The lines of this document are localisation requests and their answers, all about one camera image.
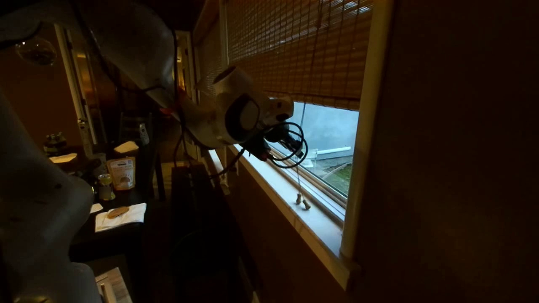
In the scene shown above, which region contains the white window frame and sill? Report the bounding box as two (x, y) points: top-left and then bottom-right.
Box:
(195, 0), (394, 293)

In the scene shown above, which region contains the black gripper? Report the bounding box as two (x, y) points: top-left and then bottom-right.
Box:
(240, 98), (306, 164)

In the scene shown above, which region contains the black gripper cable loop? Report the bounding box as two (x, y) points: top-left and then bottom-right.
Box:
(266, 120), (310, 172)

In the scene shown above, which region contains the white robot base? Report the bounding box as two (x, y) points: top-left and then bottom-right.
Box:
(13, 263), (102, 303)

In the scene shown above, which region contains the dark dining table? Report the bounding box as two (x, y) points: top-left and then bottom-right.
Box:
(57, 145), (161, 263)

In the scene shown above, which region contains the dark wooden chair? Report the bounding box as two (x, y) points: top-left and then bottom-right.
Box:
(170, 160), (251, 303)

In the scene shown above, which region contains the printed paper bottom sheet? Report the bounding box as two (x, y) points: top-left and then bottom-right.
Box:
(96, 268), (133, 303)

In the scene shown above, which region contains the white paper sheet far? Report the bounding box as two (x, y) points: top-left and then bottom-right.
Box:
(48, 153), (77, 165)

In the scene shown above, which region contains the brown woven bamboo blind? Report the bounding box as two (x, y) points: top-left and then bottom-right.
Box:
(225, 0), (374, 110)

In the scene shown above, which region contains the white paper with brown item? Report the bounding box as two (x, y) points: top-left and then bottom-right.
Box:
(94, 202), (146, 233)

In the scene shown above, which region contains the white paper packet on table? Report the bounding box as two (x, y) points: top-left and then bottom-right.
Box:
(106, 157), (136, 192)

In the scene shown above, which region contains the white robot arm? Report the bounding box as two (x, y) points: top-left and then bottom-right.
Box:
(0, 0), (306, 303)

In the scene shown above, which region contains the blind pull cord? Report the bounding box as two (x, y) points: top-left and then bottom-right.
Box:
(293, 100), (311, 212)

